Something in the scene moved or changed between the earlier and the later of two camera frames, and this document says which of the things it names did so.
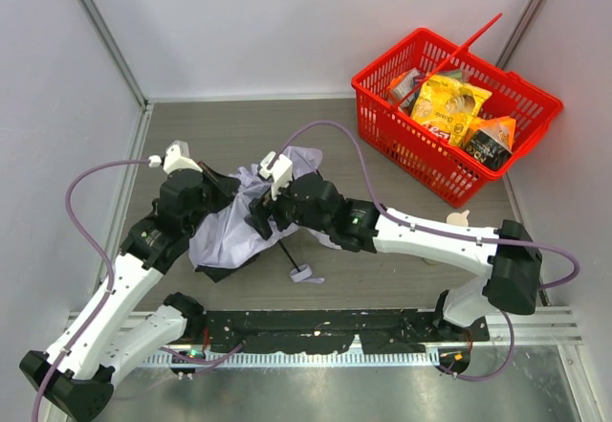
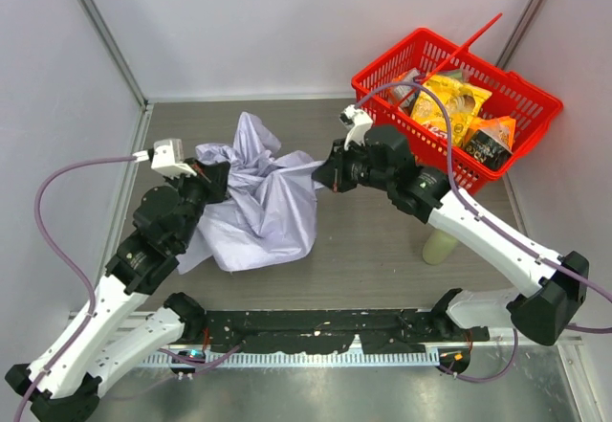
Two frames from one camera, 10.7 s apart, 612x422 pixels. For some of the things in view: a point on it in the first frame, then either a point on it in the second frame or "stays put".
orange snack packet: [404, 87] stays put
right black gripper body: [261, 216] -> [333, 170]
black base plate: [328, 332] stays put
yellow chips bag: [445, 107] stays put
